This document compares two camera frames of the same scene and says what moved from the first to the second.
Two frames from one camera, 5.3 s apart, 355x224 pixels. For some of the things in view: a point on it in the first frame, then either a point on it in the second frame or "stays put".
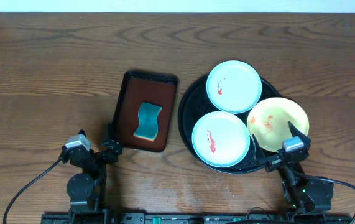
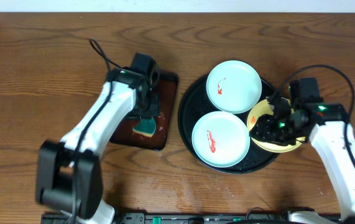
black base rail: [104, 216] stays put
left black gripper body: [112, 158] to [151, 109]
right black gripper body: [273, 162] to [281, 131]
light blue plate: [221, 139] stays put
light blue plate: [234, 86] stays put
